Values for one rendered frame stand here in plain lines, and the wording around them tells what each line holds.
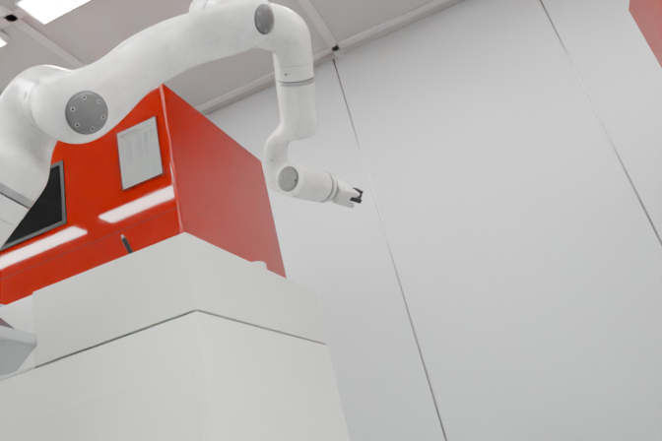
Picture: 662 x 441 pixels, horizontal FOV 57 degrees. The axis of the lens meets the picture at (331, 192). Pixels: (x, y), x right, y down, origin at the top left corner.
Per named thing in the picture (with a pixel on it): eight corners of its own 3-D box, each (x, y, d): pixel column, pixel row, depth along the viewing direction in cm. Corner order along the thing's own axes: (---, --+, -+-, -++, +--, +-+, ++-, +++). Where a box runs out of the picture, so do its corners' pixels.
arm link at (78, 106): (36, 144, 109) (73, 163, 98) (1, 84, 103) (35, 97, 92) (244, 32, 135) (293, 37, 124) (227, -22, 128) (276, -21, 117)
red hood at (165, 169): (123, 346, 265) (111, 222, 289) (290, 287, 245) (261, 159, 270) (-29, 325, 198) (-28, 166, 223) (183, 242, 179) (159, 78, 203)
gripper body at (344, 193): (303, 189, 162) (326, 194, 171) (330, 209, 157) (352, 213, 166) (316, 164, 161) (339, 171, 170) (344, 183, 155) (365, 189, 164)
